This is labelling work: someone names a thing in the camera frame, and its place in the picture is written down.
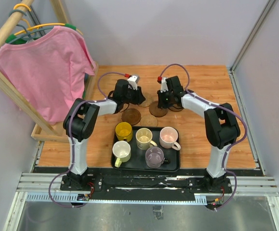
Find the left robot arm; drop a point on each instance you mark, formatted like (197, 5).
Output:
(81, 119)

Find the grey hanger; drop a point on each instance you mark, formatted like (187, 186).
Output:
(28, 33)

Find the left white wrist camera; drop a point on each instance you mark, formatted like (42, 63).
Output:
(133, 81)

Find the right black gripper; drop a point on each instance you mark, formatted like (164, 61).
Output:
(161, 104)

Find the wooden clothes rack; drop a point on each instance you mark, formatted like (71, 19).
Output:
(42, 130)

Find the pink mug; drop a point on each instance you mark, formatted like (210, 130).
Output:
(168, 138)

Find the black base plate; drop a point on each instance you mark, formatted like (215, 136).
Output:
(146, 186)

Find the pink t-shirt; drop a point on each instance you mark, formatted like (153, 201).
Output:
(49, 72)

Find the aluminium rail frame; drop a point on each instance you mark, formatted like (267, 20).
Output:
(40, 203)

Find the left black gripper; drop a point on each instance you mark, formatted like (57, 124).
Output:
(139, 96)

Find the white mug yellow handle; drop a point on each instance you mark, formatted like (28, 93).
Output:
(122, 152)

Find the woven rattan coaster back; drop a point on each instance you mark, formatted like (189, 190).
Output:
(148, 100)

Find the brown coaster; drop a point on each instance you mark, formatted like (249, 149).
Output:
(176, 108)
(157, 112)
(131, 116)

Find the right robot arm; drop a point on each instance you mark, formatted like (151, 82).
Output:
(221, 126)

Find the purple mug black handle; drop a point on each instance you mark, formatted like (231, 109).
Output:
(154, 157)

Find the cream mug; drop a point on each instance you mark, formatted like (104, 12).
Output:
(144, 138)

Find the yellow green hanger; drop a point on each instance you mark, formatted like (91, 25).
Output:
(45, 25)

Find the aluminium corner post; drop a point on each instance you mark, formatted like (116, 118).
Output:
(253, 33)

